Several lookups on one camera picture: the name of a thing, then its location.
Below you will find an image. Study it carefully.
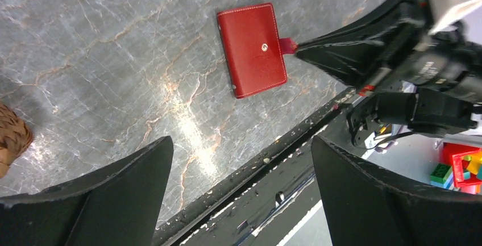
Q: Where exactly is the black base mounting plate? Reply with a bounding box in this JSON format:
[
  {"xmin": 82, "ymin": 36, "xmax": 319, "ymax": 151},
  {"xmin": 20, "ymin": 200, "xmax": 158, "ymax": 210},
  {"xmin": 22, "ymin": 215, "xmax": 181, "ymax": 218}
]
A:
[{"xmin": 152, "ymin": 89, "xmax": 358, "ymax": 245}]

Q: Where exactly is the red leather card holder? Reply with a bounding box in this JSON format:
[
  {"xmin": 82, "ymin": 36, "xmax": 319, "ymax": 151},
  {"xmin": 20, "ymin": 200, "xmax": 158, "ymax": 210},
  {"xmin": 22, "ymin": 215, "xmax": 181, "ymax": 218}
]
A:
[{"xmin": 217, "ymin": 2, "xmax": 297, "ymax": 99}]

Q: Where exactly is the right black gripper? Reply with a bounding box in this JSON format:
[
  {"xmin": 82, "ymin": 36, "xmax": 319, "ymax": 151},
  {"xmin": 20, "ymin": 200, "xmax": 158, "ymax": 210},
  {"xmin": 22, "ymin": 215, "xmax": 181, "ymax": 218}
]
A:
[{"xmin": 294, "ymin": 0, "xmax": 481, "ymax": 103}]

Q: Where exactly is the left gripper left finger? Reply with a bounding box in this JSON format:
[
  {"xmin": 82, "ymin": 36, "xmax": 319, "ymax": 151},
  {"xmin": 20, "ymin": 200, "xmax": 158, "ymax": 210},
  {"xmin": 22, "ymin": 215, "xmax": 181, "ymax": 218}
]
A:
[{"xmin": 1, "ymin": 136, "xmax": 173, "ymax": 245}]

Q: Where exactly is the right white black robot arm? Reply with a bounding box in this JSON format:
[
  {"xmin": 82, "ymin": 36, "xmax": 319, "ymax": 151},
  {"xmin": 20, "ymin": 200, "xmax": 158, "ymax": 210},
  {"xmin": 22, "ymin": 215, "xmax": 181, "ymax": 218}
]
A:
[{"xmin": 294, "ymin": 0, "xmax": 481, "ymax": 146}]

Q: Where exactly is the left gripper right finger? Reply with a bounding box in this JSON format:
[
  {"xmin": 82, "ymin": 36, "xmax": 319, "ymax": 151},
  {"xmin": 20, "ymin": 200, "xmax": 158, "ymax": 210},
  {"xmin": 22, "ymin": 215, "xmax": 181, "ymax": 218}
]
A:
[{"xmin": 311, "ymin": 136, "xmax": 481, "ymax": 245}]

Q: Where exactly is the brown woven divided basket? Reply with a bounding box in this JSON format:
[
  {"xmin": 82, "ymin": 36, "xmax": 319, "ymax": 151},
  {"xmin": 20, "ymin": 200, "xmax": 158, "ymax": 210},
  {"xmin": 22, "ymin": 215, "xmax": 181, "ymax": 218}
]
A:
[{"xmin": 1, "ymin": 103, "xmax": 34, "ymax": 178}]

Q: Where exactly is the colourful toy block pile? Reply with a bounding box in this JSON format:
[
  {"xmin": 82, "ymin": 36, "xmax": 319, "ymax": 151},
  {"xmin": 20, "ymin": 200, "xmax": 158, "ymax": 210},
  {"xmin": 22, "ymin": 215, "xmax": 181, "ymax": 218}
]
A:
[{"xmin": 429, "ymin": 143, "xmax": 481, "ymax": 195}]

